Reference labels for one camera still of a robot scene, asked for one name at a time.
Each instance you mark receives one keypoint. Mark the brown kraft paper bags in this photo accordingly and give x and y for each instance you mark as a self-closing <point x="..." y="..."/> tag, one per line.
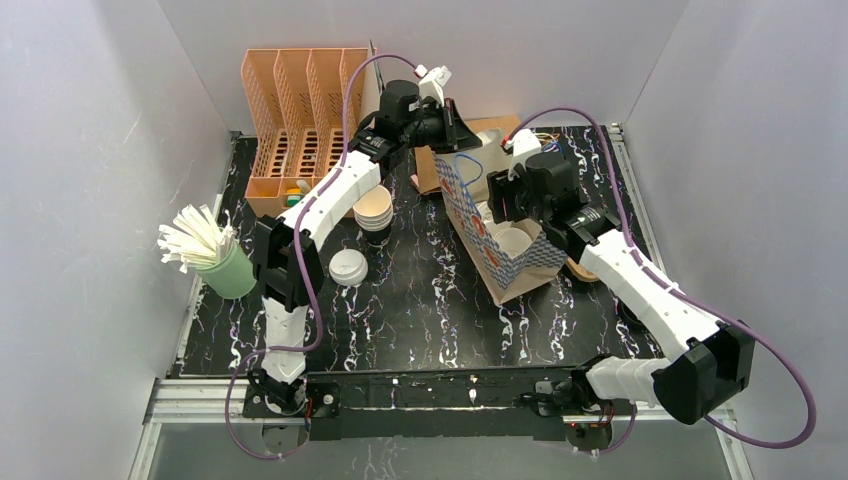
<point x="426" y="179"/>

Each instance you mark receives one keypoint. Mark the blue checkered paper bag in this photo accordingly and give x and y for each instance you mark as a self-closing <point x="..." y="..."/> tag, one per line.
<point x="462" y="178"/>

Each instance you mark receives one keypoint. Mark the stack of white paper cups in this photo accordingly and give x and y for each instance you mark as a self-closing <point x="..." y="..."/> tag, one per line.
<point x="373" y="214"/>

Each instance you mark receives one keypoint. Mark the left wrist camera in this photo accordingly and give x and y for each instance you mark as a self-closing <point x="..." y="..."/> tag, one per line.
<point x="431" y="83"/>

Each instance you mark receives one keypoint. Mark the green yellow packets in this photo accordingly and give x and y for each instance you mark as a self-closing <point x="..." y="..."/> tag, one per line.
<point x="295" y="194"/>

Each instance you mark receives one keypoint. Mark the orange plastic file rack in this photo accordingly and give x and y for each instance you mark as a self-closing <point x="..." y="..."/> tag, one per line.
<point x="300" y="101"/>

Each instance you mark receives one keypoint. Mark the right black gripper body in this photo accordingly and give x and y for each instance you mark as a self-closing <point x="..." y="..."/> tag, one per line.
<point x="499" y="196"/>

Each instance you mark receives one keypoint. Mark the black cup lids stack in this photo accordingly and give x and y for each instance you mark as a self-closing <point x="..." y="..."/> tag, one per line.
<point x="627" y="315"/>

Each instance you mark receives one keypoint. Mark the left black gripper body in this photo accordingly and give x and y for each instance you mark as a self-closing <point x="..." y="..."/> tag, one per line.
<point x="451" y="125"/>

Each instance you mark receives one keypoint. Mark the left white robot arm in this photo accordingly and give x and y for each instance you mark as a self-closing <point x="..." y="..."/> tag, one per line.
<point x="286" y="260"/>

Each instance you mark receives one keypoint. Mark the brown pulp cup carrier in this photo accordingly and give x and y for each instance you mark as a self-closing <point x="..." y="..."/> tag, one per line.
<point x="580" y="273"/>

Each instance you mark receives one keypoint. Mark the stack of white cup lids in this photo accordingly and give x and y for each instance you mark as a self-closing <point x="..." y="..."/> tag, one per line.
<point x="348" y="267"/>

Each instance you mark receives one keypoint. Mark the grey folder in rack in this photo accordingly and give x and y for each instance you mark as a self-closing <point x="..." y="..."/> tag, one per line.
<point x="372" y="88"/>

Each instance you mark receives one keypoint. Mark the colourful bag handles bundle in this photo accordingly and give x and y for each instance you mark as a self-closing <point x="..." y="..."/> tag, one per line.
<point x="549" y="142"/>

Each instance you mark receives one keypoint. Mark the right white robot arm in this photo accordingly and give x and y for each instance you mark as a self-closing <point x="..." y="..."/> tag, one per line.
<point x="705" y="361"/>

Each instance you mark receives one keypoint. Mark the green cup of straws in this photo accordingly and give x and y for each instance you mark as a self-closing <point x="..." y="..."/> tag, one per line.
<point x="198" y="244"/>

